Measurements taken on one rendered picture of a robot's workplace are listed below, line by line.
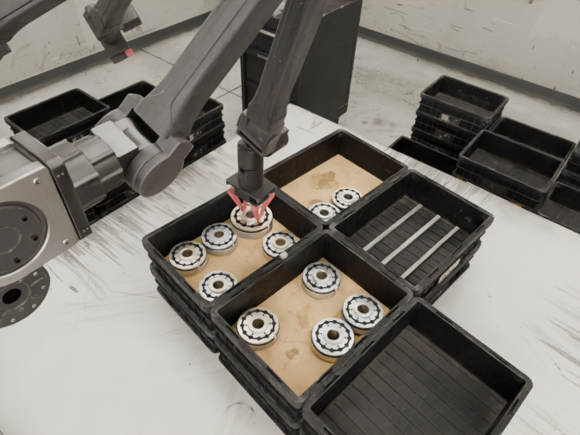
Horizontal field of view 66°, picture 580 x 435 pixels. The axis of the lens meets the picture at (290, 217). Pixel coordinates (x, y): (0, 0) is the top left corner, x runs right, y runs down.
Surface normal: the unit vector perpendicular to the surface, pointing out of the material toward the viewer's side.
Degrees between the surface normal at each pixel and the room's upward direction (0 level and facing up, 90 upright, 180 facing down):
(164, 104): 52
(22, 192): 90
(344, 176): 0
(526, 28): 90
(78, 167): 39
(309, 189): 0
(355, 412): 0
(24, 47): 90
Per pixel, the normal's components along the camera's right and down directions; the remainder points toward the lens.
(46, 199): 0.77, 0.47
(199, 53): -0.27, 0.06
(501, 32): -0.63, 0.53
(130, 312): 0.04, -0.71
